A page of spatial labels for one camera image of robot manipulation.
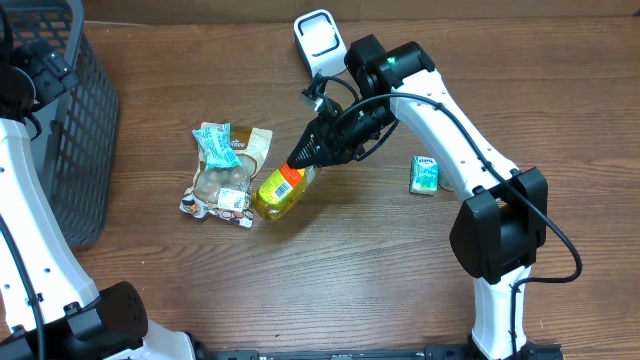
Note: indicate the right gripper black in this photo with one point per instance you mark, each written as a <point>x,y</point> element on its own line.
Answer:
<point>329,138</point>

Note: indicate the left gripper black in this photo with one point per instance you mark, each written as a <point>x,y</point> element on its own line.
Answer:
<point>53,76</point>

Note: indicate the yellow liquid bottle silver cap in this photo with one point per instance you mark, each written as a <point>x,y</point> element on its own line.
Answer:
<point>281,190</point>

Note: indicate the brown snack bag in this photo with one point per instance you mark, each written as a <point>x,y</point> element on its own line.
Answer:
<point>226,193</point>

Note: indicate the teal snack packet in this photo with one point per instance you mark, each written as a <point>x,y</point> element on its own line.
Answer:
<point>214,141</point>

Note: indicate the teal tissue pack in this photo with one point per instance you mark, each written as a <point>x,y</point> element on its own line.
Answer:
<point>424,175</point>

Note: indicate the green lid white jar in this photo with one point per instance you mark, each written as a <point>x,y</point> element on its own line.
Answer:
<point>444,182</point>

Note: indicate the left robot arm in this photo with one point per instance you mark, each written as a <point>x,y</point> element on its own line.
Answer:
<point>53,308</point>

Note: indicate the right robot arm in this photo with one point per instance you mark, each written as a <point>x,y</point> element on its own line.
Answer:
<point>502,218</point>

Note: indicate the white barcode scanner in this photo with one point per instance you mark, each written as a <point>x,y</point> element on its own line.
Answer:
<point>320,43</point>

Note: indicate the grey plastic mesh basket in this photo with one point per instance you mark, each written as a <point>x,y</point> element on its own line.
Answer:
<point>73,137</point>

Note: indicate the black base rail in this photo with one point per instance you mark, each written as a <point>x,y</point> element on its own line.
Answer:
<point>431,352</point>

